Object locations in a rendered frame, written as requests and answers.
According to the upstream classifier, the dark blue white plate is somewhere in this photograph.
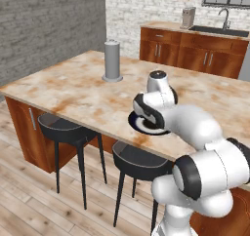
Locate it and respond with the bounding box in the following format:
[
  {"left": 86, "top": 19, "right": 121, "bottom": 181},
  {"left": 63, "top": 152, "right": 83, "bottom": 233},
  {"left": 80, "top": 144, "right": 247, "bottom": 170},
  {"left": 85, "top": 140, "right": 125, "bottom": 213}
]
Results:
[{"left": 127, "top": 110, "right": 172, "bottom": 137}]

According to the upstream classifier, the wooden island counter cabinet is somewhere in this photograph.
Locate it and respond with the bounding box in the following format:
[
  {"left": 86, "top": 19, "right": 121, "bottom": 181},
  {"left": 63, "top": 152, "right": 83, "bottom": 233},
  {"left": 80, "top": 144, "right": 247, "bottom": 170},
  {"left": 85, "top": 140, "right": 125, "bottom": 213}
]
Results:
[{"left": 4, "top": 96, "right": 250, "bottom": 236}]

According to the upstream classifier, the black bar stool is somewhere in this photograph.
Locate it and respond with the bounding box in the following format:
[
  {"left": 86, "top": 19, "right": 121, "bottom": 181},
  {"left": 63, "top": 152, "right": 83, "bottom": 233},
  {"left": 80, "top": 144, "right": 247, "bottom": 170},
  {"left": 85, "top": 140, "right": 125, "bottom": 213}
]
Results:
[
  {"left": 111, "top": 140, "right": 176, "bottom": 235},
  {"left": 36, "top": 112, "right": 108, "bottom": 211}
]

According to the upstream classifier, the grey cylinder paper towel holder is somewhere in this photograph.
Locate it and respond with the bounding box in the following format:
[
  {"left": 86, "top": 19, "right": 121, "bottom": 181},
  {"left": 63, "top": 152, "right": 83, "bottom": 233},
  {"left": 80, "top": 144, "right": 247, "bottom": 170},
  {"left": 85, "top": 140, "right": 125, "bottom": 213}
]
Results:
[{"left": 102, "top": 39, "right": 124, "bottom": 83}]

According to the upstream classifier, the wooden base cupboard run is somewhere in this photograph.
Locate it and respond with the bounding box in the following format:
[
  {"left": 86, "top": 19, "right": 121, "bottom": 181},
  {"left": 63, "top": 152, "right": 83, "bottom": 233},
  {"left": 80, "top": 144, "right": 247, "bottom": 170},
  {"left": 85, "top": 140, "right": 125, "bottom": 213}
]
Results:
[{"left": 139, "top": 26, "right": 250, "bottom": 80}]

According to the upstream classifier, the pale grey coffee machine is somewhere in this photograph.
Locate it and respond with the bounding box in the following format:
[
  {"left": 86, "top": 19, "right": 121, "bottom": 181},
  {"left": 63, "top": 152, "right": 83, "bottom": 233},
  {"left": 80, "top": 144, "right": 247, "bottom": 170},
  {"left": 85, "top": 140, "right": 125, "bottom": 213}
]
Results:
[{"left": 180, "top": 6, "right": 197, "bottom": 30}]

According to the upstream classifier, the dark sink basin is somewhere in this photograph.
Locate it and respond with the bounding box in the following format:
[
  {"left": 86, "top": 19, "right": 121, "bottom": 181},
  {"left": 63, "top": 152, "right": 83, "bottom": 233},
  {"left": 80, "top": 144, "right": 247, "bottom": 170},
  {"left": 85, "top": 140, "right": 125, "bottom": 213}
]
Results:
[{"left": 188, "top": 24, "right": 250, "bottom": 39}]

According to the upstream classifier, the grey appliance front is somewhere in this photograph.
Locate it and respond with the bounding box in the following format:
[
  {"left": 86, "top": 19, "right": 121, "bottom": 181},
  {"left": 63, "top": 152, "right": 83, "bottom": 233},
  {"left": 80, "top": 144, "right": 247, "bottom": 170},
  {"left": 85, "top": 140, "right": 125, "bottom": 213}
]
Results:
[{"left": 237, "top": 46, "right": 250, "bottom": 83}]

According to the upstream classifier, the silver sink tap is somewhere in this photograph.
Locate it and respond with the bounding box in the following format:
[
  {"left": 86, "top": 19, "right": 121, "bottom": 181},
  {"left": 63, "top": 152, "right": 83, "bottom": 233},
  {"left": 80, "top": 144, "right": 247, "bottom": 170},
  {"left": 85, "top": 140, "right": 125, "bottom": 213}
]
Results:
[{"left": 217, "top": 7, "right": 231, "bottom": 31}]

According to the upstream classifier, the silver island cabinet handle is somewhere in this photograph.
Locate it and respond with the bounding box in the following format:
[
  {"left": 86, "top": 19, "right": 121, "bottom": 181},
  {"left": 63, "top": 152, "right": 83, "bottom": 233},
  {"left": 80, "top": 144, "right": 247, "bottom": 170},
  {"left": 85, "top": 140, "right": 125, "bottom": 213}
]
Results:
[{"left": 28, "top": 107, "right": 37, "bottom": 131}]

